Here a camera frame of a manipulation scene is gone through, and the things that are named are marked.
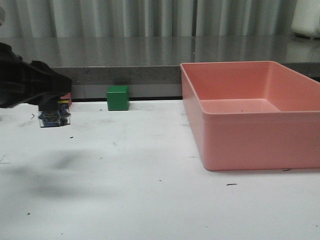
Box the pink cube block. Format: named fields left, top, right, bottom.
left=60, top=92, right=72, bottom=107

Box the yellow mushroom push button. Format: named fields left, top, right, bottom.
left=38, top=99, right=71, bottom=128

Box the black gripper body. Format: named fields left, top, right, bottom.
left=0, top=43, right=72, bottom=109

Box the white appliance on counter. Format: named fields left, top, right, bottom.
left=291, top=0, right=320, bottom=39

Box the grey stone countertop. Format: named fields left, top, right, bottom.
left=0, top=35, right=320, bottom=85

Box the pink plastic bin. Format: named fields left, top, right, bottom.
left=180, top=61, right=320, bottom=171

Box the green cube block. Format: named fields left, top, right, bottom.
left=106, top=85, right=130, bottom=111

